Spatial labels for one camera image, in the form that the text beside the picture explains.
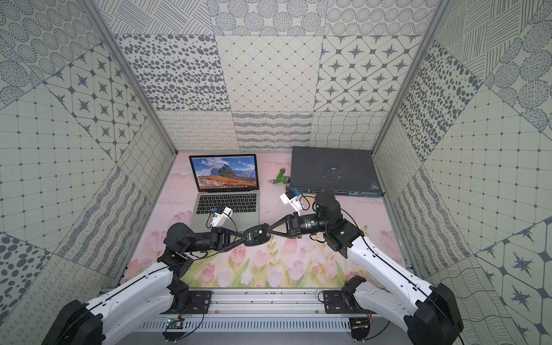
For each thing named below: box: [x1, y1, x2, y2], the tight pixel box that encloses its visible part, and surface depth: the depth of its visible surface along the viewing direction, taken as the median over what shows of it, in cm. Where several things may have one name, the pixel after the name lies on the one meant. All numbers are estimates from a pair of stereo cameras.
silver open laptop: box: [188, 153, 260, 233], surface depth 100 cm
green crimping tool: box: [268, 167, 291, 184], surface depth 109 cm
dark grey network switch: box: [289, 145, 386, 198], surface depth 109 cm
